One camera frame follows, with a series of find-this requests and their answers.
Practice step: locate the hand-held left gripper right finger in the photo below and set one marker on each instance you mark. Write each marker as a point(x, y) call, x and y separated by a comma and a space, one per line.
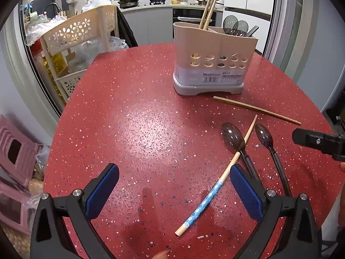
point(246, 194)

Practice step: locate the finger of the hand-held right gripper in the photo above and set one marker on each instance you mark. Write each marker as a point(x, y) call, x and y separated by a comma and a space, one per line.
point(310, 139)

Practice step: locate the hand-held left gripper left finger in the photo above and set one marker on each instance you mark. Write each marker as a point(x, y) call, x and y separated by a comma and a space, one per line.
point(103, 191)

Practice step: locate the blue patterned wooden chopstick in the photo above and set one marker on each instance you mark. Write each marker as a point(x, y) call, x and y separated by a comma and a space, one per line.
point(204, 203)

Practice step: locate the beige utensil holder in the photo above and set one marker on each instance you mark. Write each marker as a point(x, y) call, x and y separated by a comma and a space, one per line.
point(215, 48)

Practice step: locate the person's right hand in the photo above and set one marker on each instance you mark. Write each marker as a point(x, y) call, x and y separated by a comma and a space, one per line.
point(342, 166)

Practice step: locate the person's left hand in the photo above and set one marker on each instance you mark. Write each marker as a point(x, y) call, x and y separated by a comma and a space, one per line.
point(163, 255)

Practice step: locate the dark bulky object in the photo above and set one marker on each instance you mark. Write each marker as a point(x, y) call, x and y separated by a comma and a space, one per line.
point(335, 116)

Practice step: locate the clear bag of produce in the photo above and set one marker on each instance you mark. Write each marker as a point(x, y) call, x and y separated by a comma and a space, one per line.
point(37, 167)

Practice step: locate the pink plastic stool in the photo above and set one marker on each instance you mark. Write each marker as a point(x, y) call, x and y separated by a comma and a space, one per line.
point(24, 215)
point(29, 151)

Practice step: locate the glass sliding door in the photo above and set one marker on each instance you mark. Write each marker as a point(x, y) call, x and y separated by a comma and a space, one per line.
point(285, 32)

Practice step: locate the yellow oil bottle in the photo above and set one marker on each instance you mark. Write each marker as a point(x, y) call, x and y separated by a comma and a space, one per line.
point(54, 67)

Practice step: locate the clear plastic bag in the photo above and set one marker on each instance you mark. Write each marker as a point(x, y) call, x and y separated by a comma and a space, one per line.
point(102, 48)

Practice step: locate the dark jacket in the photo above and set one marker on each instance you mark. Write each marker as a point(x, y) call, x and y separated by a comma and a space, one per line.
point(126, 32)

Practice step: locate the beige tiered basket cart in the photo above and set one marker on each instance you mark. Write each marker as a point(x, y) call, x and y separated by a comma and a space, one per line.
point(75, 29)

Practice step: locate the crumpled clear plastic bags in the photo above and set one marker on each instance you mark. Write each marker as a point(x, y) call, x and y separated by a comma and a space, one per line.
point(40, 32)

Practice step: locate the black built-in oven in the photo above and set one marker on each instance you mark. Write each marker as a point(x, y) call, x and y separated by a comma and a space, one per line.
point(188, 13)

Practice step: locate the small steel pot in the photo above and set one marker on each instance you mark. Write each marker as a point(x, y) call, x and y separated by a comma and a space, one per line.
point(200, 2)

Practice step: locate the black frying pan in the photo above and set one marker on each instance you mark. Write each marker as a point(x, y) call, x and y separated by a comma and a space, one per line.
point(128, 2)

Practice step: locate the yellow bowl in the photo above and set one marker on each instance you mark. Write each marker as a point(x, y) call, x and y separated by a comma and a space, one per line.
point(175, 2)

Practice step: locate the black kitchen faucet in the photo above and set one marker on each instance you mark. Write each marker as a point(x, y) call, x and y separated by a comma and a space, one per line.
point(52, 4)

